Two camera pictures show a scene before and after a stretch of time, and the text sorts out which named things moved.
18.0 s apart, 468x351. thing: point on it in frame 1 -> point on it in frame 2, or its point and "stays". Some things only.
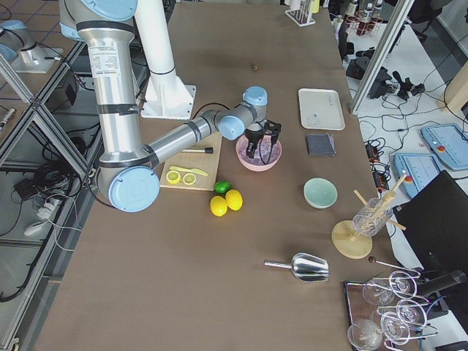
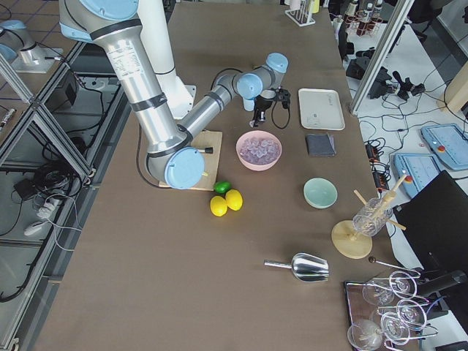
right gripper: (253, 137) -> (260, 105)
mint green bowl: (320, 192) stays
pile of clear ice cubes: (266, 151) stays
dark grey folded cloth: (321, 144) stays
